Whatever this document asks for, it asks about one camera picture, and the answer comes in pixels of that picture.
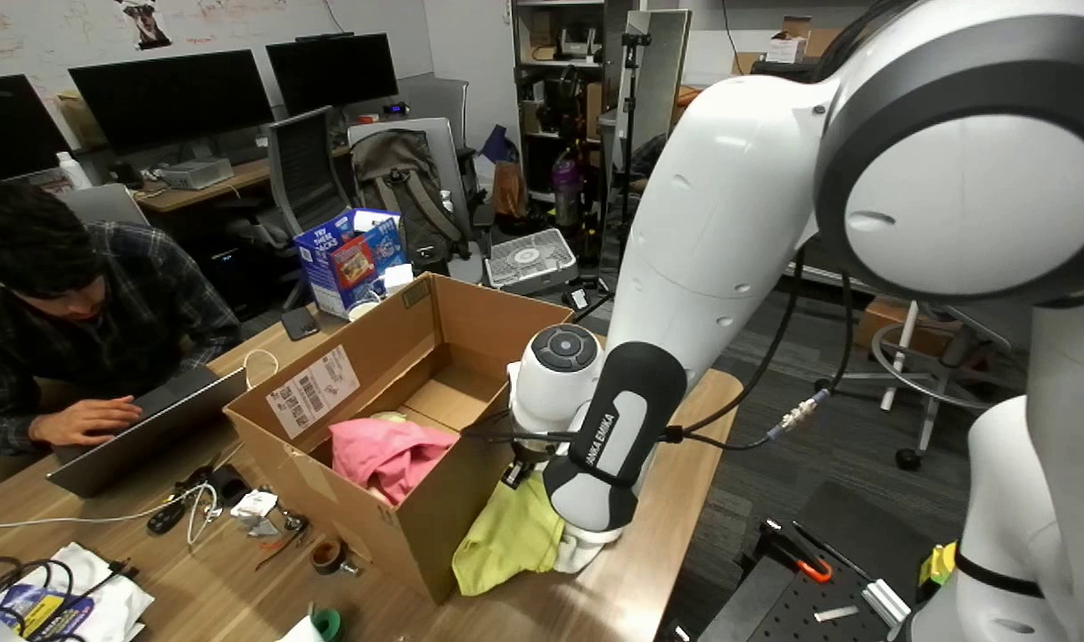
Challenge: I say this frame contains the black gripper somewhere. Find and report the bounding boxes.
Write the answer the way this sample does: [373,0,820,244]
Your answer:
[499,437,563,492]

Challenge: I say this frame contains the yellow cloth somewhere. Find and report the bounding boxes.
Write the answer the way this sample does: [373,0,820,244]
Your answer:
[449,466,571,598]

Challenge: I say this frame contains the pink shirt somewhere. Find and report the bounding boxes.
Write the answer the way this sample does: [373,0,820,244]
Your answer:
[325,410,467,511]

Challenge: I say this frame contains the brown cardboard box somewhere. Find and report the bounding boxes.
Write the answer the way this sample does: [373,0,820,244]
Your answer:
[222,272,578,601]

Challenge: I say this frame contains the white plastic floor box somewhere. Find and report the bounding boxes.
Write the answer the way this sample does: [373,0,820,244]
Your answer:
[482,224,579,301]

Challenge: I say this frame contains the blue product box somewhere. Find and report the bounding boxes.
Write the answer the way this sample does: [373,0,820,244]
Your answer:
[292,205,417,321]

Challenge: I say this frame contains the small brown floor box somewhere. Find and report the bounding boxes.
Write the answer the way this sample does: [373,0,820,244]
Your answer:
[856,296,928,356]

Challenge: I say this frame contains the brown tape roll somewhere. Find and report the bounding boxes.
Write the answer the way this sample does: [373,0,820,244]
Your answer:
[305,534,363,582]

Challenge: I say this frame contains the green tape roll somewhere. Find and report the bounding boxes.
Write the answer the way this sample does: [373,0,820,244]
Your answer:
[305,601,351,642]

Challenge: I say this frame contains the small black flat device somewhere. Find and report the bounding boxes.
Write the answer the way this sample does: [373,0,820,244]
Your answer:
[279,303,329,345]

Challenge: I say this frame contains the white power adapter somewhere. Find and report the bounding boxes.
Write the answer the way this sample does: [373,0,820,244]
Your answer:
[228,484,285,526]

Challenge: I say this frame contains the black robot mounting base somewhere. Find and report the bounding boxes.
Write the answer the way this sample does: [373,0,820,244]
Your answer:
[691,475,937,642]

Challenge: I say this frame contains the orange brown floor bag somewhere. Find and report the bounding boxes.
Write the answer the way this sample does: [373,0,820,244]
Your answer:
[482,121,530,224]

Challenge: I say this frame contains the gray green backpack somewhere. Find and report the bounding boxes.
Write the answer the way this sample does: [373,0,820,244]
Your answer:
[349,126,467,279]

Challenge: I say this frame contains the black mesh office chair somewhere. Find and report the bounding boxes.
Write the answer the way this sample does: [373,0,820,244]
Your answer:
[263,104,355,244]

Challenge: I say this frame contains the gray laptop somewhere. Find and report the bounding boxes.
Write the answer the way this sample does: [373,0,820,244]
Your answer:
[45,365,253,500]

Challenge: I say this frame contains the silver metal bar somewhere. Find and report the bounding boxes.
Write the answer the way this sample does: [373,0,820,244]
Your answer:
[860,574,916,632]

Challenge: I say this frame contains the metal shelf rack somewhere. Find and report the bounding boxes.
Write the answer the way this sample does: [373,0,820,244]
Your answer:
[512,0,640,244]

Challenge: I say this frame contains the black rolling stool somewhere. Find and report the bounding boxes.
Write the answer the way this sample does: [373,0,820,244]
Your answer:
[808,296,1043,475]

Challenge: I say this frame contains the yellow green base knob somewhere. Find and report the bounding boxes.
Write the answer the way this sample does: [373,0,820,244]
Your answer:
[916,540,962,593]

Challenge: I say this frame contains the wooden monitor desk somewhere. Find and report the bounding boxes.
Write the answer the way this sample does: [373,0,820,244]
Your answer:
[118,153,279,224]

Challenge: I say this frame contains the black computer monitor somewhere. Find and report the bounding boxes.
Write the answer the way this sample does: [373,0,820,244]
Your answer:
[263,27,401,121]
[0,71,70,180]
[66,47,279,158]

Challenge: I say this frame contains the seated person in plaid shirt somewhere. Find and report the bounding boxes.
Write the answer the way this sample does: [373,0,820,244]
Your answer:
[0,176,245,455]

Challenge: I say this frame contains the background cardboard boxes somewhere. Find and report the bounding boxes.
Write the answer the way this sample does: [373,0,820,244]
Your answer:
[732,9,848,78]

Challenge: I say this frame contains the thin black cable with connector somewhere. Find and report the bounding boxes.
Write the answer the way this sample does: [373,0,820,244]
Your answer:
[663,245,862,455]

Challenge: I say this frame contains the orange handled tool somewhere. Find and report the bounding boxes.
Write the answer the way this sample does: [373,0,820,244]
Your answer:
[754,513,837,588]

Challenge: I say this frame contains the black charger with cable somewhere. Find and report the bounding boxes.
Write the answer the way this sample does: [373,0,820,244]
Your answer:
[143,460,257,540]

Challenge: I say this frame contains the white cable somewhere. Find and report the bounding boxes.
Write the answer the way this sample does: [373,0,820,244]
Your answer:
[0,475,228,553]

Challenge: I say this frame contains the clear bag with cables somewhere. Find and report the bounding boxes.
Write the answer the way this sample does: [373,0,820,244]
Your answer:
[0,540,161,642]

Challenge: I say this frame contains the small wall figurine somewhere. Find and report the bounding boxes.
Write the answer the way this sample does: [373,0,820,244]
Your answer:
[118,0,173,54]

